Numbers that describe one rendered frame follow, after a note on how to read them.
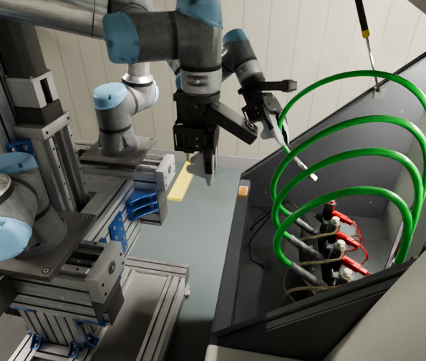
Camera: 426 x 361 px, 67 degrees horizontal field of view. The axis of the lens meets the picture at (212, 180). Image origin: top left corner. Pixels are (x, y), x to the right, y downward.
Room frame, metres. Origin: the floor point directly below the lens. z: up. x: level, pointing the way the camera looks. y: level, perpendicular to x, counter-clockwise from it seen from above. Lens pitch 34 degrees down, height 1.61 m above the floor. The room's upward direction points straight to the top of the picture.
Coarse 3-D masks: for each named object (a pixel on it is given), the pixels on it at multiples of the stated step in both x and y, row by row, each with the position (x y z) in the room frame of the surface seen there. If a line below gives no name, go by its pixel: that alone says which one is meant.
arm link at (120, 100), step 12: (108, 84) 1.13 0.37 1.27; (120, 84) 1.12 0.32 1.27; (96, 96) 1.05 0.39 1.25; (108, 96) 1.04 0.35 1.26; (120, 96) 1.06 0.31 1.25; (132, 96) 1.12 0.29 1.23; (96, 108) 1.04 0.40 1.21; (108, 108) 1.03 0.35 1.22; (120, 108) 1.05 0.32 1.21; (132, 108) 1.10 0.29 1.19; (108, 120) 1.03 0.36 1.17; (120, 120) 1.04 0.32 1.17
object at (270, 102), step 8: (248, 80) 0.90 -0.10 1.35; (256, 80) 0.91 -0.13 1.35; (264, 80) 0.94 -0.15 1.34; (240, 88) 0.94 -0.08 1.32; (248, 88) 0.92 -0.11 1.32; (248, 96) 0.91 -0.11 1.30; (256, 96) 0.89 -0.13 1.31; (264, 96) 0.87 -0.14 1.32; (272, 96) 0.89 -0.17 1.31; (248, 104) 0.88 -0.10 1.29; (256, 104) 0.86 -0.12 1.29; (264, 104) 0.84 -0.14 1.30; (272, 104) 0.87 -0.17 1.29; (248, 112) 0.88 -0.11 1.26; (256, 112) 0.86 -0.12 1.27; (272, 112) 0.84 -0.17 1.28; (256, 120) 0.85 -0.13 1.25
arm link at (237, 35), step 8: (232, 32) 0.99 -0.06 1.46; (240, 32) 0.99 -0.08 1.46; (224, 40) 1.00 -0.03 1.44; (232, 40) 0.98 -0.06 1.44; (240, 40) 0.97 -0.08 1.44; (248, 40) 0.99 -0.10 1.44; (224, 48) 1.00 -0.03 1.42; (232, 48) 0.97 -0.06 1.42; (240, 48) 0.96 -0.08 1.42; (248, 48) 0.96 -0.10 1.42; (224, 56) 0.98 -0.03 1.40; (232, 56) 0.96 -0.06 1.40; (240, 56) 0.95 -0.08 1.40; (248, 56) 0.94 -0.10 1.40; (224, 64) 0.98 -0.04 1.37; (232, 64) 0.96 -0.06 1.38; (240, 64) 0.94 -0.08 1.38
